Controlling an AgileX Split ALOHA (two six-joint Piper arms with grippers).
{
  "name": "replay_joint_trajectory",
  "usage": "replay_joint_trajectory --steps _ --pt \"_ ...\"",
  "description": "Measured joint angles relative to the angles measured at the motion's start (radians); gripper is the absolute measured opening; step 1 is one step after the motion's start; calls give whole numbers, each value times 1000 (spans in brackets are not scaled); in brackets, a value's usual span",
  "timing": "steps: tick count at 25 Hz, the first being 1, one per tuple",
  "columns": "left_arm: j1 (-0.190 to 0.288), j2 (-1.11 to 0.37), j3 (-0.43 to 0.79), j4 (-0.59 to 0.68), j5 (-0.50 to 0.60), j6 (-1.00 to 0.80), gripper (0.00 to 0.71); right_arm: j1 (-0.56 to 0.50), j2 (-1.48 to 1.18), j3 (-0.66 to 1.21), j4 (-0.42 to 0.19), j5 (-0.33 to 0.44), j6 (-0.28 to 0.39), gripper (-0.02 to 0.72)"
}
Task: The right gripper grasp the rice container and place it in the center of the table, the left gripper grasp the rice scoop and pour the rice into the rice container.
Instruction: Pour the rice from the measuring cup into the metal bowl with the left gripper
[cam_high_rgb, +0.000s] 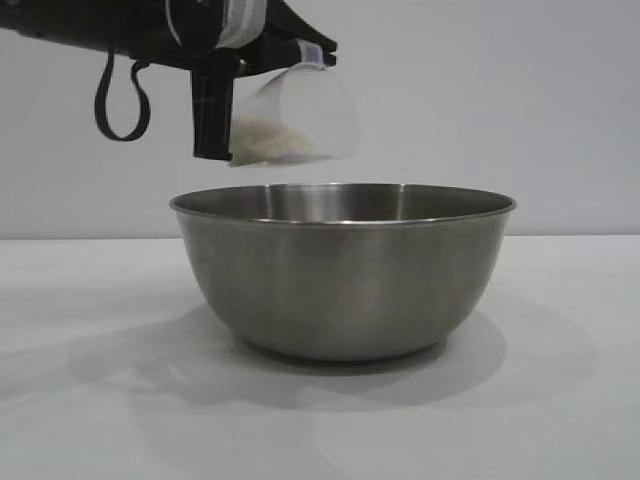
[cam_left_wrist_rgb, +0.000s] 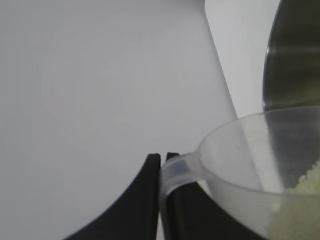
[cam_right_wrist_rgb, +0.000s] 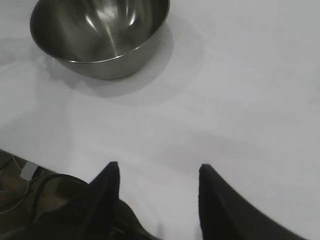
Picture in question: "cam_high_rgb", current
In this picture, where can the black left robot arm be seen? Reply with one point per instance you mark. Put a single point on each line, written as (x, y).
(75, 25)

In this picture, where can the stainless steel mixing bowl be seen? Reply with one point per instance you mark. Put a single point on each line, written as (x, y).
(345, 280)

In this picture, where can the translucent plastic measuring cup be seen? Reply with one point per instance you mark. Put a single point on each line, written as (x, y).
(320, 107)

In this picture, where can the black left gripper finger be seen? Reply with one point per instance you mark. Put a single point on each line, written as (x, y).
(300, 25)
(265, 56)

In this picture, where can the white rice grains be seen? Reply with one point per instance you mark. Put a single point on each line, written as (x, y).
(260, 144)

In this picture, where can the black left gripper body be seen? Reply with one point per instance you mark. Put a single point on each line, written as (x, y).
(210, 110)

